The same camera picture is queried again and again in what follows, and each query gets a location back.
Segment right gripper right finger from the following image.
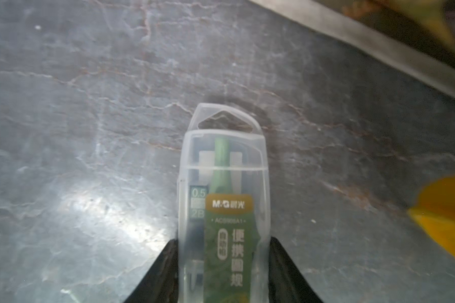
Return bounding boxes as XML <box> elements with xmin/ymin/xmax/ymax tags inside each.
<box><xmin>269</xmin><ymin>237</ymin><xmax>323</xmax><ymax>303</ymax></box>

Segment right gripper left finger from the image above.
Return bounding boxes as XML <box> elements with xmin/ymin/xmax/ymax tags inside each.
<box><xmin>124</xmin><ymin>239</ymin><xmax>179</xmax><ymax>303</ymax></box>

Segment canvas tote bag yellow handles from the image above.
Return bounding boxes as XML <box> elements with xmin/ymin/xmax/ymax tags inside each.
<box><xmin>260</xmin><ymin>1</ymin><xmax>455</xmax><ymax>258</ymax></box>

